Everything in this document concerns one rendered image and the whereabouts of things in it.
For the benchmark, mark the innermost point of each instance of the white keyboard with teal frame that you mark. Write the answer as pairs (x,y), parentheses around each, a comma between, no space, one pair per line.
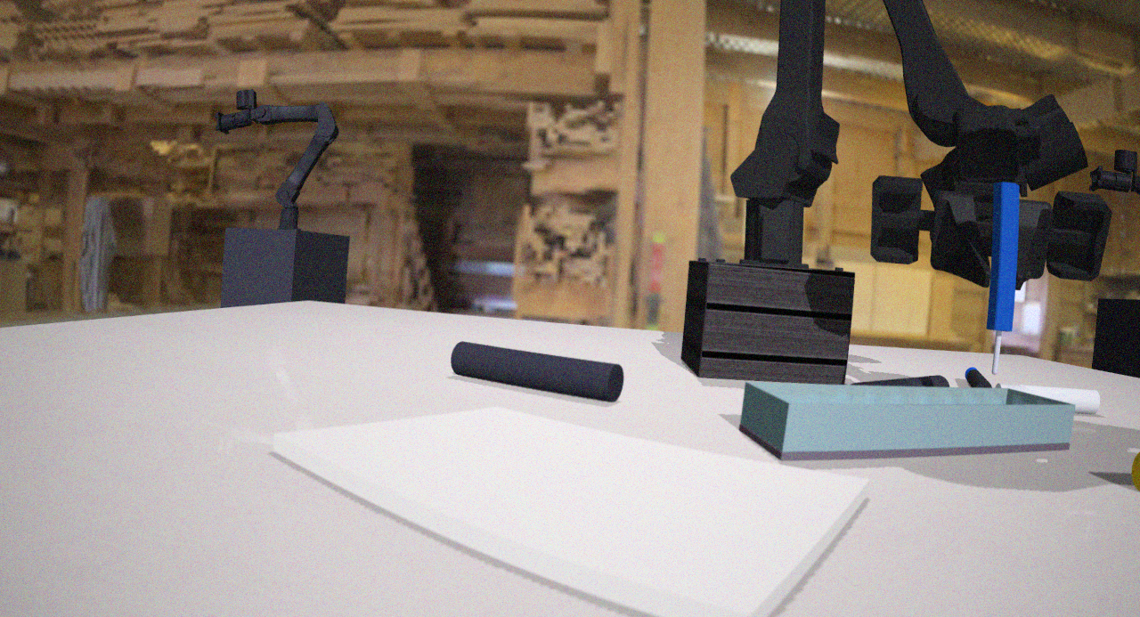
(796,421)

